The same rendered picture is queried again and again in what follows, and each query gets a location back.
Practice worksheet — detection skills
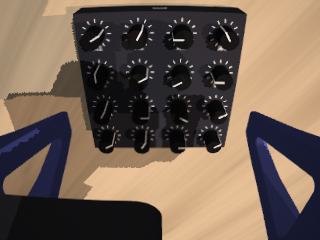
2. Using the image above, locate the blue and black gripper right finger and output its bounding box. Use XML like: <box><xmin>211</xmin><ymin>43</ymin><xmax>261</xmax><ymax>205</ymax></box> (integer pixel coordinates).
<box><xmin>246</xmin><ymin>111</ymin><xmax>320</xmax><ymax>240</ymax></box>

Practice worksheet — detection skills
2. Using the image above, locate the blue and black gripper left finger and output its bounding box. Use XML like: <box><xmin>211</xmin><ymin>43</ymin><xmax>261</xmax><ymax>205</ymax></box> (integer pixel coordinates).
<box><xmin>0</xmin><ymin>111</ymin><xmax>72</xmax><ymax>198</ymax></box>

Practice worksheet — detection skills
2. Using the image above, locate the black knob box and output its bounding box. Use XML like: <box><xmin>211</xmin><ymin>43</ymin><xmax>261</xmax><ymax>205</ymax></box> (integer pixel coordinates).
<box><xmin>73</xmin><ymin>5</ymin><xmax>247</xmax><ymax>154</ymax></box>

